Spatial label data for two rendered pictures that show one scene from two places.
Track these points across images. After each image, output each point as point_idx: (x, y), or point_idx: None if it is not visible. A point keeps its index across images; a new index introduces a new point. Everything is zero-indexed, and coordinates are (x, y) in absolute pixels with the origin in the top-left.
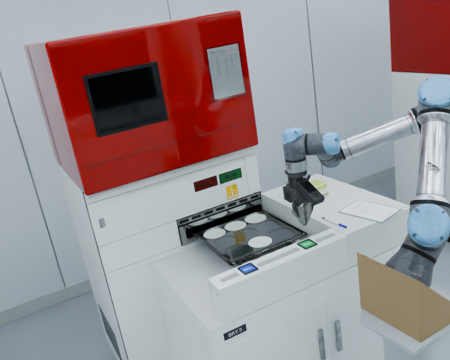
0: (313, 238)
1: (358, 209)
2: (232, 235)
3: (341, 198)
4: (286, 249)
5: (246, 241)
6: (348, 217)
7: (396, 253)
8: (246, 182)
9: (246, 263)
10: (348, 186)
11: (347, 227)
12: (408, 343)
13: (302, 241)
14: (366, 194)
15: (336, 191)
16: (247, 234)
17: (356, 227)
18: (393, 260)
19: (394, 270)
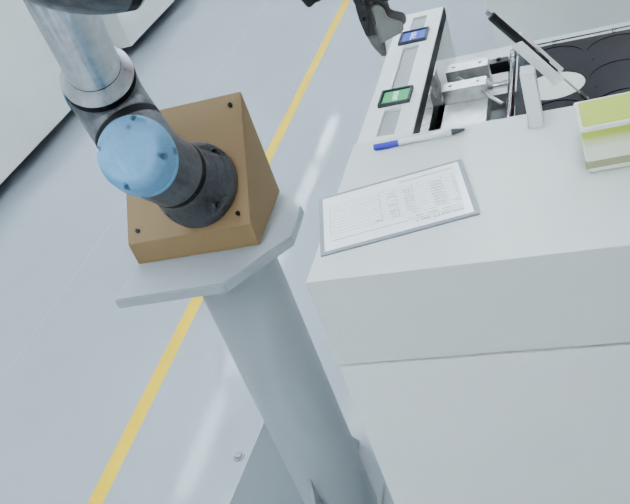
0: (407, 108)
1: (422, 190)
2: None
3: (531, 189)
4: (414, 75)
5: (581, 70)
6: (413, 167)
7: (199, 145)
8: None
9: (434, 36)
10: (613, 238)
11: (376, 152)
12: None
13: (410, 91)
14: (490, 243)
15: (598, 198)
16: (615, 73)
17: (357, 163)
18: (200, 142)
19: (163, 109)
